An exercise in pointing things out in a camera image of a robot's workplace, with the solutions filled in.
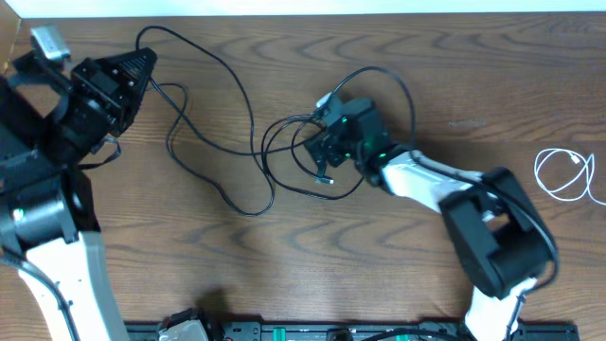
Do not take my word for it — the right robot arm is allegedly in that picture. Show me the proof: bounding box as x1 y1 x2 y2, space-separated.
305 93 559 340

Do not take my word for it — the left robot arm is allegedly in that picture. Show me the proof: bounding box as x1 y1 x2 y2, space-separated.
1 47 157 340

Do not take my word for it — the white usb cable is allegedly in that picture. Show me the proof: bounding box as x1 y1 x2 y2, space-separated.
533 147 606 207

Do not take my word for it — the black usb cable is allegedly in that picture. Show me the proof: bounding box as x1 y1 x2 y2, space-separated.
134 25 366 218

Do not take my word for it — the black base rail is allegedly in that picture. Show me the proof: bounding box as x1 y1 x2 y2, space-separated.
125 307 581 341

